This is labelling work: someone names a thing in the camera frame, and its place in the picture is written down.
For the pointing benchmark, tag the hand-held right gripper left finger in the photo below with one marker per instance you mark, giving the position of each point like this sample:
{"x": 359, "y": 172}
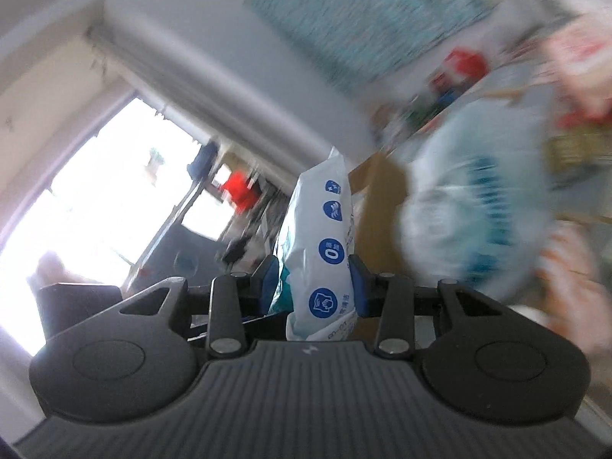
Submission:
{"x": 270, "y": 284}

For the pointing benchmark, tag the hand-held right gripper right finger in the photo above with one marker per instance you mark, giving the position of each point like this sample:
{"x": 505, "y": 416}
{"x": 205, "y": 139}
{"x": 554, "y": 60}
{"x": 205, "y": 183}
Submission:
{"x": 359, "y": 289}

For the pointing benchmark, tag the white blue wet wipes pack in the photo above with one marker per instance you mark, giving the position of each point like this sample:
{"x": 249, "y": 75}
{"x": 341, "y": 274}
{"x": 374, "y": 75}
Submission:
{"x": 320, "y": 229}

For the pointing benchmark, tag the brown cardboard box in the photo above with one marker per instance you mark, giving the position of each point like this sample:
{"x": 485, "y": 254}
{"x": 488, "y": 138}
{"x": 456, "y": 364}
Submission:
{"x": 377, "y": 210}

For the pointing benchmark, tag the pale pink soft thing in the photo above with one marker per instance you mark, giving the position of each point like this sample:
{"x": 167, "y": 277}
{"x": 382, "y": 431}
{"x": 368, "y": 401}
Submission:
{"x": 573, "y": 287}

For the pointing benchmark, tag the dark printed cloth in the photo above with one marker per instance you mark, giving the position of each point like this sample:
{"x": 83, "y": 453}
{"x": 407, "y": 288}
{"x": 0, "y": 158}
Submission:
{"x": 191, "y": 258}

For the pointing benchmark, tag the red hanging bag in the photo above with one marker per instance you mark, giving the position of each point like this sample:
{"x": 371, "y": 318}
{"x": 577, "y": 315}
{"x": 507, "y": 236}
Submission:
{"x": 239, "y": 189}

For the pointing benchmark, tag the white plastic bag blue print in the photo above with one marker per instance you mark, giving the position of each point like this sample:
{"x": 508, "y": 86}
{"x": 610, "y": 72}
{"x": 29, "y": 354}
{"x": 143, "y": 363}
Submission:
{"x": 468, "y": 201}

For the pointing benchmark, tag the dark blue hanging clothes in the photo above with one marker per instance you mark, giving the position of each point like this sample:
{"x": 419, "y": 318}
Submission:
{"x": 203, "y": 158}

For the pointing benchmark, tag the red plastic bag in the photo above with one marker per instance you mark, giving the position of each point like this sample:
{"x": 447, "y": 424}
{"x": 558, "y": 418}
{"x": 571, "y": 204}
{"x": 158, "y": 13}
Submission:
{"x": 464, "y": 69}

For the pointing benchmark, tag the pink wet wipes pack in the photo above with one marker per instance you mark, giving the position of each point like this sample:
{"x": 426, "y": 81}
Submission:
{"x": 583, "y": 71}

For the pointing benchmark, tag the teal floral wall cloth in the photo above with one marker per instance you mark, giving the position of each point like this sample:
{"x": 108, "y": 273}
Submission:
{"x": 373, "y": 9}

